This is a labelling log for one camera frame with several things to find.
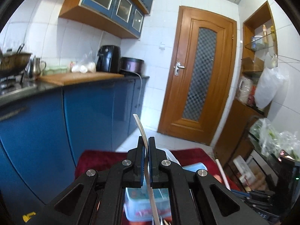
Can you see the silver door handle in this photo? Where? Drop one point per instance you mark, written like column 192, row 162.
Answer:
column 178, row 67

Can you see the steel kettle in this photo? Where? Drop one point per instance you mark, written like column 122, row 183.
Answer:
column 35, row 68

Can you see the blue base cabinets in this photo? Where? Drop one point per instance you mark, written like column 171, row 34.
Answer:
column 45, row 131

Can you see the white plastic bag hanging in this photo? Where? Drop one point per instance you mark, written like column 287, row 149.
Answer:
column 270, row 81

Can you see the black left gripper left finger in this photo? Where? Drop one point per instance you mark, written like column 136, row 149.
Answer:
column 96, row 197

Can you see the green dish tray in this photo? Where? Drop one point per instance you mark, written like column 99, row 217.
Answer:
column 55, row 70

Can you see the black air fryer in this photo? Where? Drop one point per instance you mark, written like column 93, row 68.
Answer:
column 109, row 59

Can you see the black wire rack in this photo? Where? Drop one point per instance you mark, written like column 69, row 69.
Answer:
column 268, row 185

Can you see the red patterned table cloth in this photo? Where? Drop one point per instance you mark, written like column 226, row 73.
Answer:
column 104, row 160

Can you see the wooden wall shelf niche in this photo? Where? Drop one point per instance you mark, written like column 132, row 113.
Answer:
column 259, row 48

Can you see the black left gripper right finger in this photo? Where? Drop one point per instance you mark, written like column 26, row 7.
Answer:
column 197, row 197

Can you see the white bag on counter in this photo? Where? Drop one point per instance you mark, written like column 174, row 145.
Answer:
column 85, row 65

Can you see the wooden cutting board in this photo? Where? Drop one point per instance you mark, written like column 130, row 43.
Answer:
column 64, row 79

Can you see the blue wall cabinet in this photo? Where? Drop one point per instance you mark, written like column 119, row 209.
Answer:
column 122, row 18

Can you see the pale wooden chopstick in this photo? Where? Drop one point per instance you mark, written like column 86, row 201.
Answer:
column 150, row 192

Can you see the metal wok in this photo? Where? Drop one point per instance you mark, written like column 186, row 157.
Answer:
column 12, row 63

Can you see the dark rice cooker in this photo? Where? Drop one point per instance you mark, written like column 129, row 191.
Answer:
column 133, row 65

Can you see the gas stove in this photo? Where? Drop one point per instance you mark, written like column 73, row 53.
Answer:
column 16, row 84

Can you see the wooden door with glass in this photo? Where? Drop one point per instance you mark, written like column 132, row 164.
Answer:
column 205, row 43

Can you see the yellow capped oil bottle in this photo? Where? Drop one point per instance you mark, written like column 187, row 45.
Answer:
column 27, row 217

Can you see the green vegetables plastic bag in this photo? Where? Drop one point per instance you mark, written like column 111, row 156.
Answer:
column 267, row 140

